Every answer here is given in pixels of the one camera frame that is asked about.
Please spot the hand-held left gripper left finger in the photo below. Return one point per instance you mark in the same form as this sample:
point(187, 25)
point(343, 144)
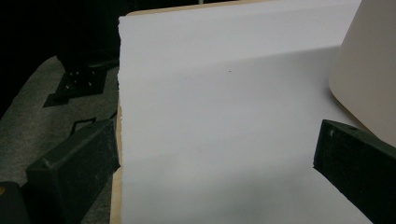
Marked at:
point(74, 174)

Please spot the white plastic bin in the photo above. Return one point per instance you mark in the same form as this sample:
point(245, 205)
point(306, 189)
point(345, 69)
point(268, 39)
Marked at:
point(370, 62)

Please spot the white paper sheet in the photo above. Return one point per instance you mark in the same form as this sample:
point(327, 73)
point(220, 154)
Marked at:
point(218, 109)

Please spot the black stand base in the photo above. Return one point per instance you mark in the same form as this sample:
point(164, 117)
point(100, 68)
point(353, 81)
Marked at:
point(81, 82)

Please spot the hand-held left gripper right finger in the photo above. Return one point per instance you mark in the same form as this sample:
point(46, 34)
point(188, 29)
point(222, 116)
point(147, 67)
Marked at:
point(358, 168)

